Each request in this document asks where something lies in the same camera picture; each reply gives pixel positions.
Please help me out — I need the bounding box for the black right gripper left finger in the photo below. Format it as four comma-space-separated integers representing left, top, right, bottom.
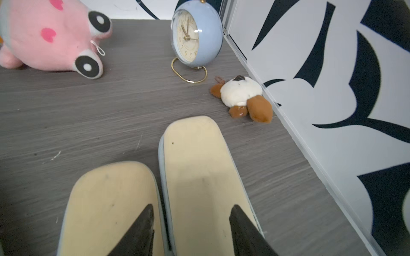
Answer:
108, 204, 155, 256

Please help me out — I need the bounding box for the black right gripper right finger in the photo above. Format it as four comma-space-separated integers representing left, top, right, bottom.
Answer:
229, 205, 278, 256

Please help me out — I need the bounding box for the brown white plush toy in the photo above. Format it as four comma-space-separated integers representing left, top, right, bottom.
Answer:
210, 75, 273, 124

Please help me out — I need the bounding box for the blue alarm clock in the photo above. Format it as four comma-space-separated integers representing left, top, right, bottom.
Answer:
170, 1, 223, 84

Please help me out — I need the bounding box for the pink plush toy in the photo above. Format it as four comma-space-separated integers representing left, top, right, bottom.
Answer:
1, 0, 113, 79

